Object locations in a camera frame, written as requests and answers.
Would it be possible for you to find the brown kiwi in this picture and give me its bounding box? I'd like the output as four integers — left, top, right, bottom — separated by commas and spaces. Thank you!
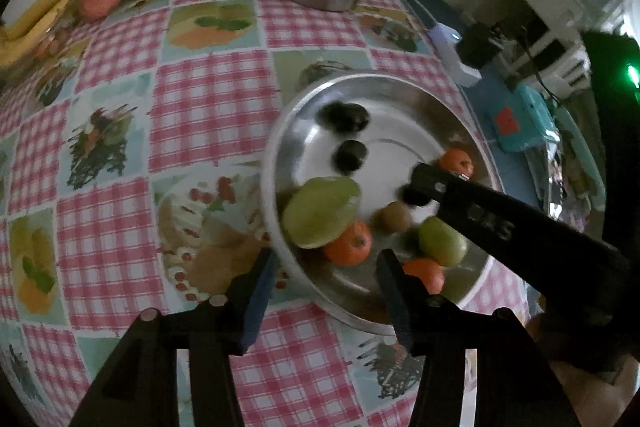
375, 200, 413, 234

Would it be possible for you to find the green pear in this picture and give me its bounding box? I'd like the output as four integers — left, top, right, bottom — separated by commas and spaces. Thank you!
418, 216, 469, 267
281, 176, 361, 249

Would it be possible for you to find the dark plum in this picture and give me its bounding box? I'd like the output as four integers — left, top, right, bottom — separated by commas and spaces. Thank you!
320, 102, 352, 133
337, 103, 370, 133
333, 140, 368, 174

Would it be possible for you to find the orange far tangerine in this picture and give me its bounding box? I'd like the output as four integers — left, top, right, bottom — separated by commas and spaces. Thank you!
322, 220, 372, 267

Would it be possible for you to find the steel round tray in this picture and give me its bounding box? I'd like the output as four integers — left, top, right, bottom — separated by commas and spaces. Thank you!
260, 70, 502, 336

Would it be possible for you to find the teal tissue box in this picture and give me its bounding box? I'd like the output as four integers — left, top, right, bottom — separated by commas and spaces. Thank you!
488, 84, 560, 153

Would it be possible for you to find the white power strip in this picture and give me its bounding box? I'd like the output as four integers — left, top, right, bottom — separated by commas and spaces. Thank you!
427, 23, 482, 88

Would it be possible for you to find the black power adapter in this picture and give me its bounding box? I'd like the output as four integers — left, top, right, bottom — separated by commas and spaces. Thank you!
456, 23, 503, 69

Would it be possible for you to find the checkered fruit tablecloth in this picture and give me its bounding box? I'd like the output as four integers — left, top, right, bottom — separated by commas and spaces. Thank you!
1, 0, 480, 426

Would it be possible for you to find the glass fruit bowl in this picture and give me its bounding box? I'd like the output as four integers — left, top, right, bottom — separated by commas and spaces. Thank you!
1, 20, 75, 83

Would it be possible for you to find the lower yellow banana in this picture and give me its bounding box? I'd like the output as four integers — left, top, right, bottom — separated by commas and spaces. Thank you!
0, 0, 72, 68

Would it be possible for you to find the yellow banana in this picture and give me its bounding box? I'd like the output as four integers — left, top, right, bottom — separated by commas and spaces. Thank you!
0, 0, 72, 68
1, 0, 61, 42

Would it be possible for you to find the upper yellow banana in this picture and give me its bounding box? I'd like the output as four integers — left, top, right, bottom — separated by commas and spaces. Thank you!
1, 0, 61, 42

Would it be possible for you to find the black cable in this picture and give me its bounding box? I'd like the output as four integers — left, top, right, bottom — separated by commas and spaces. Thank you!
499, 18, 566, 108

